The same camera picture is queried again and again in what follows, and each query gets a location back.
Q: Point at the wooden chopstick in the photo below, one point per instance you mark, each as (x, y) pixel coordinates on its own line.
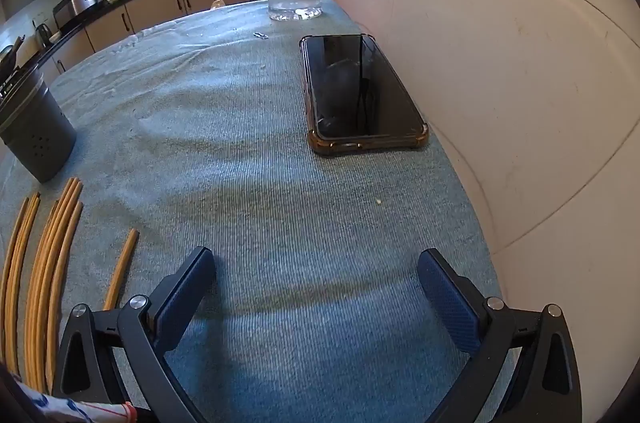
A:
(34, 281)
(56, 296)
(120, 271)
(6, 273)
(18, 247)
(48, 264)
(57, 252)

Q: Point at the silver rice cooker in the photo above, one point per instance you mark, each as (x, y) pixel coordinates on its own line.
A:
(67, 11)

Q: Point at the teal table cloth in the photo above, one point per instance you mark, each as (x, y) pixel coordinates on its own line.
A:
(193, 132)

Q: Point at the patterned sleeve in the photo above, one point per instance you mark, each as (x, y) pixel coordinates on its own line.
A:
(56, 409)

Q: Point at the beige lower kitchen cabinets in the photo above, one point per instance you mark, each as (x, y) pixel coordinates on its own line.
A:
(111, 23)

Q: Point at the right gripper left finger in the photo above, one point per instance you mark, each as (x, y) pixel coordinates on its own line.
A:
(146, 328)

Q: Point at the dark grey utensil holder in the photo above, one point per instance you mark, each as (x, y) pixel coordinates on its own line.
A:
(33, 126)

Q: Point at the black smartphone amber case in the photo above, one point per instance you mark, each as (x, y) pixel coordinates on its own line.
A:
(355, 101)

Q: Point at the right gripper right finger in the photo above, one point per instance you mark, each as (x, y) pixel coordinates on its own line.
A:
(544, 385)

